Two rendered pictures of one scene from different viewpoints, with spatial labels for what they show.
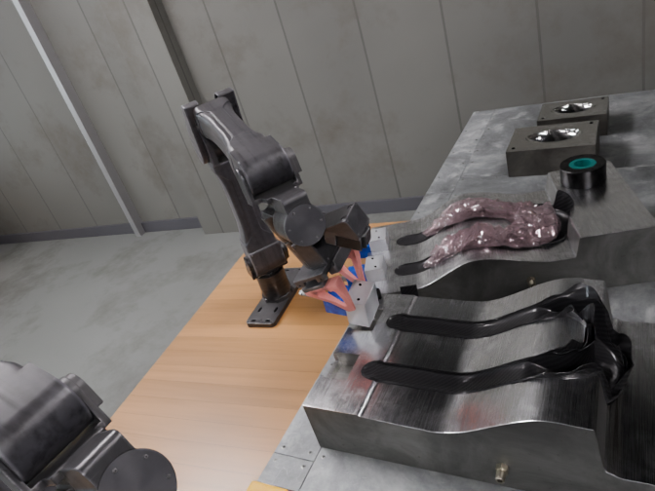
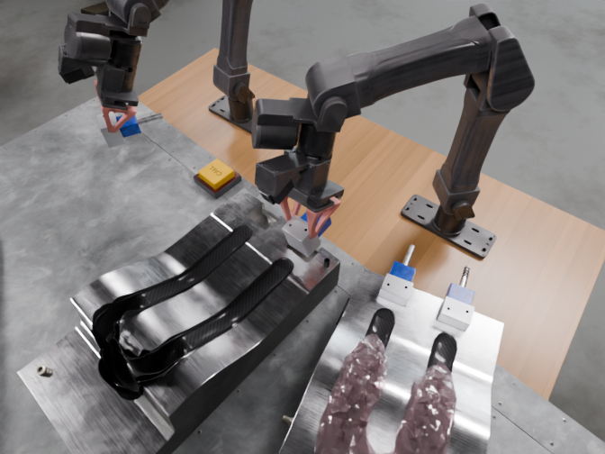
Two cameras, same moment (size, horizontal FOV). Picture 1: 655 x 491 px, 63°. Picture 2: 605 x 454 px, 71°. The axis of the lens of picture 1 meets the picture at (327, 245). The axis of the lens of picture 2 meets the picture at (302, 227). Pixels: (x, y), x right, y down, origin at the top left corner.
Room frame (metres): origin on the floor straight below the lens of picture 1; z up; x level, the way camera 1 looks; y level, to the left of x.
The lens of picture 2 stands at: (0.78, -0.46, 1.55)
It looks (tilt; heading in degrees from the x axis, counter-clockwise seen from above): 54 degrees down; 98
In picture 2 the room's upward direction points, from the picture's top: straight up
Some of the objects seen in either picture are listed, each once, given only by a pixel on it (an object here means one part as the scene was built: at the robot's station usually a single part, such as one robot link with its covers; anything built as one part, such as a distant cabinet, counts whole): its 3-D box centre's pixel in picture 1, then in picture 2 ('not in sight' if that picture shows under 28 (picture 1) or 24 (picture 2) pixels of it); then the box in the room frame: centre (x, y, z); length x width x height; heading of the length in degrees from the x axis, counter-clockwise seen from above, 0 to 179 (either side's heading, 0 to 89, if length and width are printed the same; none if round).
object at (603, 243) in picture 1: (491, 238); (386, 430); (0.88, -0.31, 0.86); 0.50 x 0.26 x 0.11; 73
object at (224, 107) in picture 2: not in sight; (240, 105); (0.49, 0.43, 0.84); 0.20 x 0.07 x 0.08; 151
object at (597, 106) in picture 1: (573, 118); not in sight; (1.36, -0.75, 0.83); 0.17 x 0.13 x 0.06; 56
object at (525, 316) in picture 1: (487, 338); (194, 299); (0.56, -0.17, 0.92); 0.35 x 0.16 x 0.09; 56
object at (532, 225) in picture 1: (486, 221); (387, 418); (0.88, -0.30, 0.90); 0.26 x 0.18 x 0.08; 73
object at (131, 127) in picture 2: not in sight; (132, 123); (0.30, 0.23, 0.92); 0.13 x 0.05 x 0.05; 33
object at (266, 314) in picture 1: (274, 283); (451, 215); (1.01, 0.14, 0.84); 0.20 x 0.07 x 0.08; 151
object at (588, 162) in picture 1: (583, 171); not in sight; (0.89, -0.51, 0.93); 0.08 x 0.08 x 0.04
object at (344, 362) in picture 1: (342, 374); (265, 221); (0.63, 0.04, 0.87); 0.05 x 0.05 x 0.04; 56
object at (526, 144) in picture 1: (553, 148); not in sight; (1.21, -0.61, 0.84); 0.20 x 0.15 x 0.07; 56
